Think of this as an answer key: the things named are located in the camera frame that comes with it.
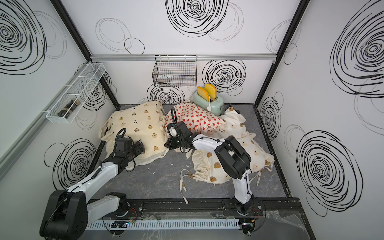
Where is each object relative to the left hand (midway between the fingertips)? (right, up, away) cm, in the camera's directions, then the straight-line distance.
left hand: (138, 147), depth 89 cm
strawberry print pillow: (+37, +16, +2) cm, 40 cm away
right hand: (+17, +1, -2) cm, 17 cm away
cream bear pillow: (+1, +15, +5) cm, 15 cm away
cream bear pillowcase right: (+42, -10, -4) cm, 44 cm away
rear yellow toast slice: (+46, +36, +12) cm, 60 cm away
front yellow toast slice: (+40, +35, +12) cm, 54 cm away
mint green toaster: (+49, +26, +11) cm, 56 cm away
